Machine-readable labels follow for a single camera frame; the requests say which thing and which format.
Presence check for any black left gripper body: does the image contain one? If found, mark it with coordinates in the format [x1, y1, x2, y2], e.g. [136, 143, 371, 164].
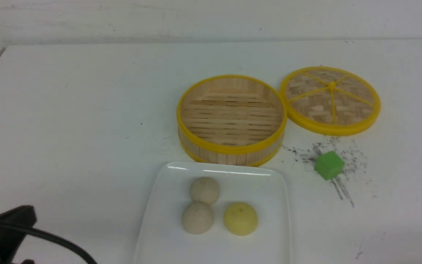
[0, 205, 37, 264]

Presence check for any beige steamed bun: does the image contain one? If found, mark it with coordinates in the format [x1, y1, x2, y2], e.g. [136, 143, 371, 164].
[181, 202, 214, 234]

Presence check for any pale steamed bun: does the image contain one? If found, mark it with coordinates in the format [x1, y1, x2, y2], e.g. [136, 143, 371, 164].
[189, 177, 221, 205]

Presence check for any yellow steamed bun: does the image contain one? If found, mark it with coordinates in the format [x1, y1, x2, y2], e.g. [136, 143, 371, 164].
[224, 202, 259, 236]

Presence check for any white square plate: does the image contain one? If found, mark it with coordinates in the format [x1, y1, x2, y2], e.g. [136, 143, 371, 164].
[133, 162, 294, 264]

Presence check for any bamboo steamer basket yellow rim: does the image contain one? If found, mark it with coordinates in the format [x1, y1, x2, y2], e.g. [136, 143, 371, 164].
[176, 75, 288, 166]

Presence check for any green cube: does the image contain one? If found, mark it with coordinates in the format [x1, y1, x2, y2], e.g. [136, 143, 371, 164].
[314, 151, 345, 181]

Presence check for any bamboo steamer lid yellow rim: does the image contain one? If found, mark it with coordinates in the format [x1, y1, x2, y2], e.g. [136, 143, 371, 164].
[279, 66, 381, 137]

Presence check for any black camera cable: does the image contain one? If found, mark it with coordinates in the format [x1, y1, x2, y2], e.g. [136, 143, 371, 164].
[0, 222, 98, 264]

